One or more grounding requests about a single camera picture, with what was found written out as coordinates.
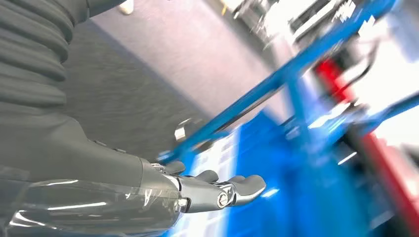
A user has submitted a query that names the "blue metal shelf rack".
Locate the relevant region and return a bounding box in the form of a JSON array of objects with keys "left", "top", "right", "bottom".
[{"left": 156, "top": 0, "right": 419, "bottom": 237}]

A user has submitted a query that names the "chrome metal fitting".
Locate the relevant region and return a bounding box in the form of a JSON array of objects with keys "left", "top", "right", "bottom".
[{"left": 174, "top": 118, "right": 205, "bottom": 142}]

